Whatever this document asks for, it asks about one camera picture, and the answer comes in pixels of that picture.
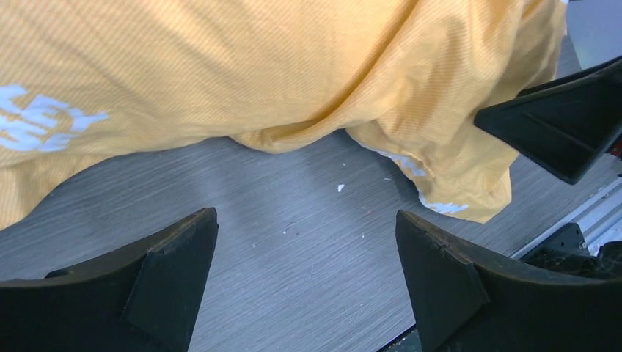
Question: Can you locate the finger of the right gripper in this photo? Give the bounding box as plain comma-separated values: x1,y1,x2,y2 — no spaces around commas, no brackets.
474,57,621,185

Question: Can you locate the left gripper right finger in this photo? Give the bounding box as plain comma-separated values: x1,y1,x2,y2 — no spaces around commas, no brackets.
395,211,621,351

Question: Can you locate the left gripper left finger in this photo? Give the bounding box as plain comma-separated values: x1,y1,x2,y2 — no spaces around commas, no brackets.
1,208,219,351

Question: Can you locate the yellow printed pillowcase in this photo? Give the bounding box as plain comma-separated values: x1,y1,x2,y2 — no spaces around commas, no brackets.
1,1,567,228

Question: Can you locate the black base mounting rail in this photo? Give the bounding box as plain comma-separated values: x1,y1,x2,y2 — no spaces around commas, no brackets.
521,223,621,280

